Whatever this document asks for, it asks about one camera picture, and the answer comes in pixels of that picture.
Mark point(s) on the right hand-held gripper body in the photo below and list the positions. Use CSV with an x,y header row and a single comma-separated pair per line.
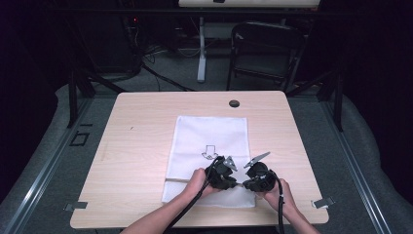
x,y
261,177

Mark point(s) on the black equipment with red light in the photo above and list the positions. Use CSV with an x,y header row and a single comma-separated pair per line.
x,y
133,42

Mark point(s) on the person's right hand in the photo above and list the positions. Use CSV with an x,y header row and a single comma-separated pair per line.
x,y
282,198

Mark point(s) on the aluminium floor rail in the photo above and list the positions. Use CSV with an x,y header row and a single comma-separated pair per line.
x,y
354,162
48,162

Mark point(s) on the black table grommet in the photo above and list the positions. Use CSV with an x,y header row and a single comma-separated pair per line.
x,y
234,103

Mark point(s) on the person's left hand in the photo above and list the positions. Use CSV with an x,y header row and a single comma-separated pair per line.
x,y
196,185

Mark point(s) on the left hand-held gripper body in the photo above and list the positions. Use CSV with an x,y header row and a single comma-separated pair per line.
x,y
220,174

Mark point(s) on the black frame post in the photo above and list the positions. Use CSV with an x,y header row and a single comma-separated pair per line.
x,y
339,104
72,100

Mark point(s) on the black horizontal frame bar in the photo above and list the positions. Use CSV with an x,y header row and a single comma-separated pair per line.
x,y
195,12

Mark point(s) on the white desk leg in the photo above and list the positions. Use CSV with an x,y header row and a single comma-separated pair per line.
x,y
202,58

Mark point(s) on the white cloth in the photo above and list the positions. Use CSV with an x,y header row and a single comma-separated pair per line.
x,y
211,136

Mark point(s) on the black folding chair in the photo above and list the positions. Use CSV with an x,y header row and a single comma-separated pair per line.
x,y
266,42

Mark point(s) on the grey metal table bracket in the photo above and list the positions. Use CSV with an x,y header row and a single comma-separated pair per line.
x,y
323,202
76,205

